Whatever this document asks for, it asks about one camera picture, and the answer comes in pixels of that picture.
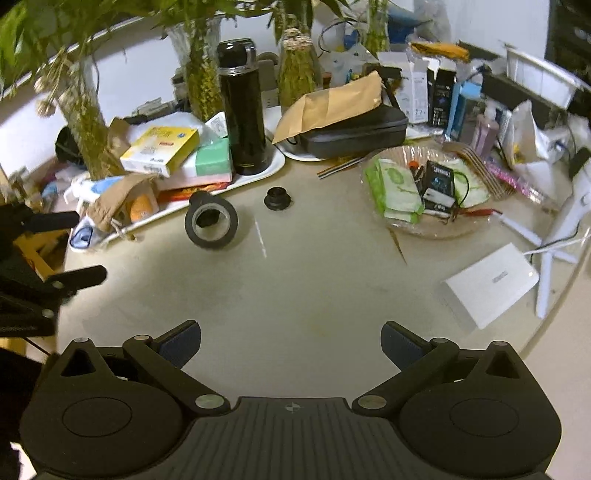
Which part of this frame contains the wide black tape roll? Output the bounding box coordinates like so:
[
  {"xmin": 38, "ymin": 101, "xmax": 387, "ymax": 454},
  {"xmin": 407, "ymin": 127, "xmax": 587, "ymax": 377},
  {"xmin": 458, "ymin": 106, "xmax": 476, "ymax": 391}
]
[{"xmin": 184, "ymin": 191, "xmax": 238, "ymax": 250}]

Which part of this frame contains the white power adapter box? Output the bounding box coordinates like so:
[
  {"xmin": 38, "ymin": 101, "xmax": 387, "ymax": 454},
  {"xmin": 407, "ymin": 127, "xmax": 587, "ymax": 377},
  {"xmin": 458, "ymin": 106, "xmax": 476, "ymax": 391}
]
[{"xmin": 441, "ymin": 243, "xmax": 539, "ymax": 330}]

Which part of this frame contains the yellow medicine box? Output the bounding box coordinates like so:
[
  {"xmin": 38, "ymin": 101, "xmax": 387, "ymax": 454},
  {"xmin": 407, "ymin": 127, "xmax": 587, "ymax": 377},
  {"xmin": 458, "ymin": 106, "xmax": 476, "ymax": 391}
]
[{"xmin": 120, "ymin": 127, "xmax": 199, "ymax": 178}]

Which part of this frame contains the glass plate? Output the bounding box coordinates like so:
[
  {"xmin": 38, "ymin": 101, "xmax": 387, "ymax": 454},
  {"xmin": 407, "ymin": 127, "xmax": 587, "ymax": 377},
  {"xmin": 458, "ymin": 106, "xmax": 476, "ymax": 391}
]
[{"xmin": 362, "ymin": 142, "xmax": 511, "ymax": 239}]

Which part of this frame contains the white tripod gimbal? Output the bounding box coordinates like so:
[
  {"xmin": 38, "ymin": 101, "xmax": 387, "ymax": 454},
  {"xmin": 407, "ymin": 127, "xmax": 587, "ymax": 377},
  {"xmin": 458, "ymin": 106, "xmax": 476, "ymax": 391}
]
[{"xmin": 494, "ymin": 147, "xmax": 590, "ymax": 319}]

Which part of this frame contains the green wet wipes pack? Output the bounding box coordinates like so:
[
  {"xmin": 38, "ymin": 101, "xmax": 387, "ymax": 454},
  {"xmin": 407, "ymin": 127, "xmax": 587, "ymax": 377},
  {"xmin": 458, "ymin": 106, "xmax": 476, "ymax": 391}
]
[{"xmin": 363, "ymin": 156, "xmax": 425, "ymax": 224}]

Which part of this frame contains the small black product box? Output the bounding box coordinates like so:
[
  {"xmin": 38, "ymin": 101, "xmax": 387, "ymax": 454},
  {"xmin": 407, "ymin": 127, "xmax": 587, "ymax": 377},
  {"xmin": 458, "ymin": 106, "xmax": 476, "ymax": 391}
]
[{"xmin": 421, "ymin": 161, "xmax": 456, "ymax": 208}]

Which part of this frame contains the green tissue pack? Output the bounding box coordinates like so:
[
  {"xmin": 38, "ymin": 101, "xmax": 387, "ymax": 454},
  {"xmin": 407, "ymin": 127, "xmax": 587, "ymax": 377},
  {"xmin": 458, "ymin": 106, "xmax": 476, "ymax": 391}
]
[{"xmin": 194, "ymin": 138, "xmax": 232, "ymax": 176}]

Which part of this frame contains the glass vase with plant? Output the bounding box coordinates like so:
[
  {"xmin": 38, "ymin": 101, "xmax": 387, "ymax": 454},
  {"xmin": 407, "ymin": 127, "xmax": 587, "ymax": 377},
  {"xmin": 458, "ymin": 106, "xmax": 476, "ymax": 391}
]
[
  {"xmin": 157, "ymin": 1, "xmax": 235, "ymax": 122},
  {"xmin": 1, "ymin": 1, "xmax": 124, "ymax": 180}
]

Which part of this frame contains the small black knob cap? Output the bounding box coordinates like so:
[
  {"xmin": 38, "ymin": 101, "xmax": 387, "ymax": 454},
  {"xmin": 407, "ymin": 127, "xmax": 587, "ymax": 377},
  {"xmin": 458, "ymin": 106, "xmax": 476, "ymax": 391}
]
[{"xmin": 263, "ymin": 187, "xmax": 291, "ymax": 211}]

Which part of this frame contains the white tray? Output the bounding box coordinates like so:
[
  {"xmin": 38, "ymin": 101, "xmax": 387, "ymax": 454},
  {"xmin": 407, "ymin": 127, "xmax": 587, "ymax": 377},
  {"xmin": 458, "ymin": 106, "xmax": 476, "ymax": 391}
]
[{"xmin": 68, "ymin": 138, "xmax": 288, "ymax": 252}]

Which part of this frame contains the black zipper case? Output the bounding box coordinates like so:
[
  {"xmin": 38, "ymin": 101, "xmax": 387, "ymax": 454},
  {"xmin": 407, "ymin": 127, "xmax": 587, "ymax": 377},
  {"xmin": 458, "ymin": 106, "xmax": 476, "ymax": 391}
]
[{"xmin": 294, "ymin": 104, "xmax": 409, "ymax": 159}]

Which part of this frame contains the pink bottle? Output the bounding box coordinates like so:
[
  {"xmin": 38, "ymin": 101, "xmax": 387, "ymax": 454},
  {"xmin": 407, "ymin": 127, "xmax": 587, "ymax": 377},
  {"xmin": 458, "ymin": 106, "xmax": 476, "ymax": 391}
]
[{"xmin": 471, "ymin": 104, "xmax": 500, "ymax": 160}]

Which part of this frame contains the white plastic bag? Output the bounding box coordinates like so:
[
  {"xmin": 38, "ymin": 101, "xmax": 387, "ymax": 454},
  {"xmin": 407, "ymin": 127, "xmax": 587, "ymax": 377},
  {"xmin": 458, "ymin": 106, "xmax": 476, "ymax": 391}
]
[{"xmin": 503, "ymin": 100, "xmax": 565, "ymax": 169}]

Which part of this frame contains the black thermos bottle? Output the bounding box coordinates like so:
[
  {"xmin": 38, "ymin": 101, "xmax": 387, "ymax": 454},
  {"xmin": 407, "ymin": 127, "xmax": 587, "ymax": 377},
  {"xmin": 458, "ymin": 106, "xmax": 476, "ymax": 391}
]
[{"xmin": 216, "ymin": 38, "xmax": 270, "ymax": 176}]

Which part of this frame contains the brown paper envelope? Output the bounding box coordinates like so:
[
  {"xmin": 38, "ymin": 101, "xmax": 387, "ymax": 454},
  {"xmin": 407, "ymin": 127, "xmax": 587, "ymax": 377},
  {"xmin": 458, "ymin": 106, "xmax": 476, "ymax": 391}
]
[{"xmin": 273, "ymin": 71, "xmax": 382, "ymax": 144}]

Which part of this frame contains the white foil takeaway container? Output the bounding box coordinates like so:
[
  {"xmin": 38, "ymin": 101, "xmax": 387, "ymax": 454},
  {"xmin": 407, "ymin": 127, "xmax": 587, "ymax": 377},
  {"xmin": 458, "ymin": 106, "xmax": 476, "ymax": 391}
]
[{"xmin": 506, "ymin": 46, "xmax": 590, "ymax": 109}]

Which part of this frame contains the brown drawstring pouch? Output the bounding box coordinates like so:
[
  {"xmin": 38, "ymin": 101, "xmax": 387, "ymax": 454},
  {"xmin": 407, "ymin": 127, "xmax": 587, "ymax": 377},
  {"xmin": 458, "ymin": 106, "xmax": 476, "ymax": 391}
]
[{"xmin": 86, "ymin": 173, "xmax": 157, "ymax": 233}]

